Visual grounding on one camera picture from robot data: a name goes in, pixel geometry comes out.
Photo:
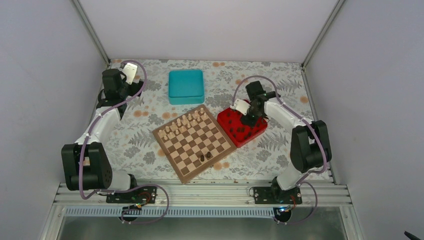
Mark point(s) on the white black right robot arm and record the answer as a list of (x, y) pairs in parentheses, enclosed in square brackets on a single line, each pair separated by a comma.
[(310, 149)]

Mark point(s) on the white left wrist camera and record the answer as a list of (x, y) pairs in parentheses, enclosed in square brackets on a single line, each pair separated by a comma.
[(130, 70)]

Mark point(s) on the right aluminium corner post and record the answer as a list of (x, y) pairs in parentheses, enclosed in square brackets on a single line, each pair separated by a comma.
[(329, 21)]

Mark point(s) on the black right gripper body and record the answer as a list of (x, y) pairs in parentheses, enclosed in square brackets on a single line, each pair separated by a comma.
[(253, 121)]

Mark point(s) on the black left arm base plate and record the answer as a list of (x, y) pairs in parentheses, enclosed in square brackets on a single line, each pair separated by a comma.
[(143, 195)]

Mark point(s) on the aluminium corner post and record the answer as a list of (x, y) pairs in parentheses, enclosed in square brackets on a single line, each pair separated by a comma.
[(329, 21), (90, 30)]

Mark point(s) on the aluminium front rail frame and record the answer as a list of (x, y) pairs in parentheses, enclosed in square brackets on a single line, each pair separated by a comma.
[(236, 193)]

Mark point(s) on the wooden chess board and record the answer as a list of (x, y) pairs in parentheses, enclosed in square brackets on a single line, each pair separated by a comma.
[(184, 145)]

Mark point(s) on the left aluminium corner post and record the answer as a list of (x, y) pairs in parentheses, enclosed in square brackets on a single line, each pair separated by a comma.
[(90, 30)]

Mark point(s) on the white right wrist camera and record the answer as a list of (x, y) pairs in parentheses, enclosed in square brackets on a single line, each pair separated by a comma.
[(240, 106)]

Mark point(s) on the floral patterned table mat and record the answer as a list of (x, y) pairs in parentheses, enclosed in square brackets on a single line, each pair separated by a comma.
[(133, 149)]

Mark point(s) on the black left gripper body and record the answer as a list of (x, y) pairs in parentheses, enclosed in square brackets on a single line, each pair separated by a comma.
[(135, 90)]

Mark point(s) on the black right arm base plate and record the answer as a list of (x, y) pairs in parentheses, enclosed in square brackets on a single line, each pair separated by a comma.
[(274, 196)]

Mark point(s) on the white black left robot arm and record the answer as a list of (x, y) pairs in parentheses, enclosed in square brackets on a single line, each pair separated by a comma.
[(85, 162)]

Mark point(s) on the teal plastic box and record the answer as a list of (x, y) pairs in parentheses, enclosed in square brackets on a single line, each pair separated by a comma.
[(186, 87)]

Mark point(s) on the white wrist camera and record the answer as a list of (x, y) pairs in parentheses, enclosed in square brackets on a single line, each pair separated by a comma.
[(130, 70), (240, 106)]

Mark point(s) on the red plastic tray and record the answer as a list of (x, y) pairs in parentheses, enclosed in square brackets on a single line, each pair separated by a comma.
[(233, 125)]

